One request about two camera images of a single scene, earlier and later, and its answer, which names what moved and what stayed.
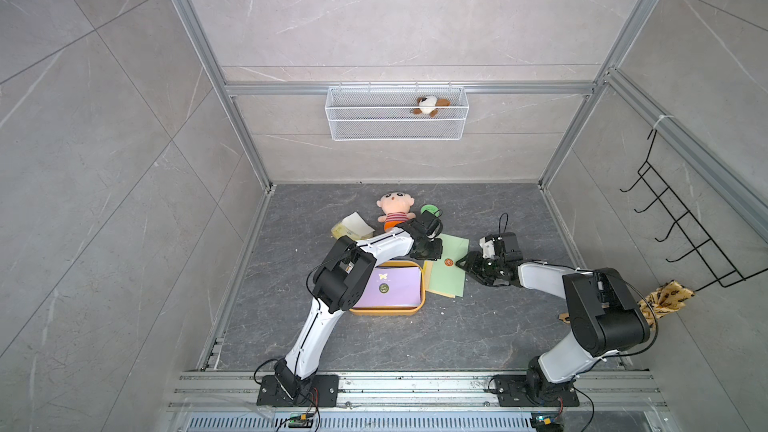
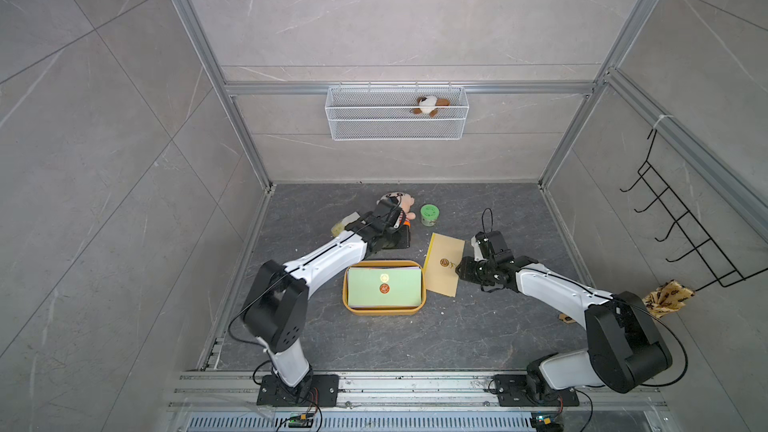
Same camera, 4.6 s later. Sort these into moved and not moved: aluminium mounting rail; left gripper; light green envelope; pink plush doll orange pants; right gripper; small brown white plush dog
Moved: light green envelope; left gripper
Not moved: aluminium mounting rail; right gripper; pink plush doll orange pants; small brown white plush dog
